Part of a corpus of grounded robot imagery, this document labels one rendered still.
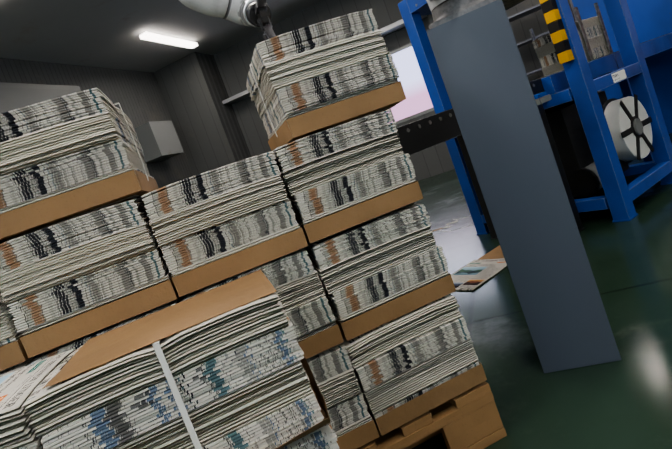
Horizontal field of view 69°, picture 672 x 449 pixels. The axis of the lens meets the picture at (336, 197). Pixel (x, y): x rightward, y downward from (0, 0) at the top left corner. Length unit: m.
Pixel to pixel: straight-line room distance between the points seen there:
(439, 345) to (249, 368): 0.55
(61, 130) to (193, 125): 7.78
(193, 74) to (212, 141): 1.16
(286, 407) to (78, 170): 0.60
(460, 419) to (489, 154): 0.67
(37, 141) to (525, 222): 1.16
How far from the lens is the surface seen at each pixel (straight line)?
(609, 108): 3.00
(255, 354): 0.78
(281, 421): 0.82
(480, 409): 1.30
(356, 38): 1.16
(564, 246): 1.43
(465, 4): 1.41
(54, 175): 1.08
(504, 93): 1.36
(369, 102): 1.13
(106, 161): 1.06
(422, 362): 1.19
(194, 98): 8.80
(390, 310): 1.14
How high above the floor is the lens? 0.76
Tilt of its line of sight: 4 degrees down
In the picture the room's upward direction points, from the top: 20 degrees counter-clockwise
